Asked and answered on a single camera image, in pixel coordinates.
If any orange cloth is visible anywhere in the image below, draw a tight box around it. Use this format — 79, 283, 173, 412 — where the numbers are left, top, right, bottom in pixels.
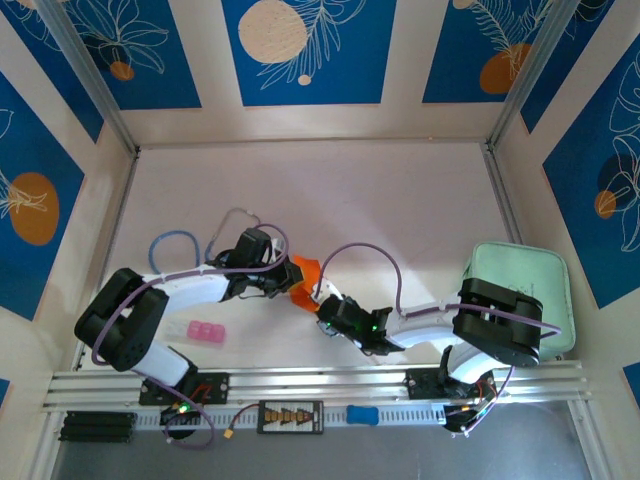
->
287, 253, 324, 314

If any pink pill box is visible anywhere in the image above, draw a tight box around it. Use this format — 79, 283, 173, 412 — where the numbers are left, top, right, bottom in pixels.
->
163, 318, 229, 346

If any blue bone-shaped clip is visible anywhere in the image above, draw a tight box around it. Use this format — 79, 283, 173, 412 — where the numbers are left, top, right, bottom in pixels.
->
345, 404, 380, 426

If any blue stethoscope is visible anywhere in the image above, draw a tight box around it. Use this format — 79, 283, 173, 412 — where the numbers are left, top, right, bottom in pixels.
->
148, 207, 262, 274

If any black power distribution board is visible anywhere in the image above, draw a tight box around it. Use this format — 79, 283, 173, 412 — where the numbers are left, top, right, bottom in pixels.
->
257, 399, 325, 434

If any mint green tray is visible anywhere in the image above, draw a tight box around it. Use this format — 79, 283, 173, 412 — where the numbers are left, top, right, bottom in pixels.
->
462, 241, 576, 361

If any black rectangular block stack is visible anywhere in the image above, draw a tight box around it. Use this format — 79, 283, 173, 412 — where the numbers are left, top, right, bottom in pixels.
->
58, 409, 137, 444

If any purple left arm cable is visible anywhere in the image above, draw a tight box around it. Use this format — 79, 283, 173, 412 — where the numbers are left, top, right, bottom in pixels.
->
92, 222, 291, 449

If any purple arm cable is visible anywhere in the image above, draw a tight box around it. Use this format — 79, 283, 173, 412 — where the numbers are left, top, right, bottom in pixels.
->
312, 241, 564, 437
92, 222, 291, 449

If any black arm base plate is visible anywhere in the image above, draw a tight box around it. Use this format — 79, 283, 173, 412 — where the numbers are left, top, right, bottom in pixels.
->
407, 367, 496, 401
138, 370, 231, 406

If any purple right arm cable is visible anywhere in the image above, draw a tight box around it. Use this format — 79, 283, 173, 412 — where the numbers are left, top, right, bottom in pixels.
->
312, 241, 564, 437

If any aluminium mounting rail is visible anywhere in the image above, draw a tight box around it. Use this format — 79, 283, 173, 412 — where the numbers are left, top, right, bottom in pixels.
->
42, 358, 594, 409

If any white slotted cable duct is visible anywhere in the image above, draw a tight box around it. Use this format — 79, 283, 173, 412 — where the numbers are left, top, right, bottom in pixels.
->
134, 402, 451, 432

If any red wire yellow connector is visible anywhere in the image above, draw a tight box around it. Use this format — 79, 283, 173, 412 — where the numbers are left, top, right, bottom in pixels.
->
223, 402, 262, 443

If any aluminium frame post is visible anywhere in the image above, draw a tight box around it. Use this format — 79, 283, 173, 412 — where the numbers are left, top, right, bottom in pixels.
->
487, 0, 586, 154
35, 0, 142, 156

